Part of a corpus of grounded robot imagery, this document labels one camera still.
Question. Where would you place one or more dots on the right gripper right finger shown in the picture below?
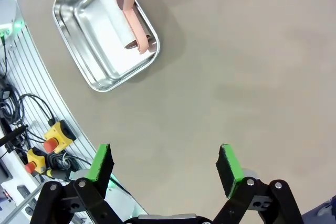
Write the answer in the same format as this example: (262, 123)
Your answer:
(231, 166)

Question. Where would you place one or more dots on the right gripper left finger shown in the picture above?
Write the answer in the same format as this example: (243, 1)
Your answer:
(101, 161)

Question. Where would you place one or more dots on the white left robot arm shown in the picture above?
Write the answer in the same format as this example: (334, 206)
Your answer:
(6, 11)

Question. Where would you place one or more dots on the large yellow emergency stop button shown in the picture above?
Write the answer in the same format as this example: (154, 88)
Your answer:
(61, 132)

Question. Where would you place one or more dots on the small yellow emergency stop button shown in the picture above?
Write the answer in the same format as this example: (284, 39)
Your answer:
(36, 157)

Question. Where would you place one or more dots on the black cylindrical rod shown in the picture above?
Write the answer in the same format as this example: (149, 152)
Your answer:
(13, 134)

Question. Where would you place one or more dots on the blue grey fabric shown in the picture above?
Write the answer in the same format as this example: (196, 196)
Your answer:
(323, 211)

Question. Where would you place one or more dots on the rectangular metal tray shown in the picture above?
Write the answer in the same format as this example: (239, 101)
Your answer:
(86, 27)

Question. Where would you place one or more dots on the grooved aluminium base plate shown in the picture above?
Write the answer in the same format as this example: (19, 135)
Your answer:
(31, 72)

